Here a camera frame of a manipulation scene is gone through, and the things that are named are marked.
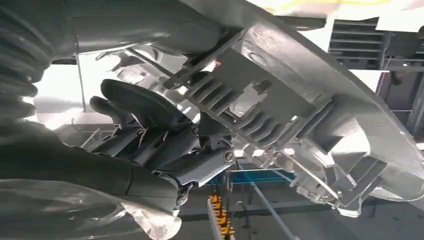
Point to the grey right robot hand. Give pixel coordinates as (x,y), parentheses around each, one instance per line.
(82,172)

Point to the black slatted panel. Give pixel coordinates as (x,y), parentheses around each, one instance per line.
(356,44)

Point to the blue metal shelf rack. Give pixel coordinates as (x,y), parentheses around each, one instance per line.
(258,178)

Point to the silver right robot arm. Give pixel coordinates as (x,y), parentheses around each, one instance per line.
(20,49)

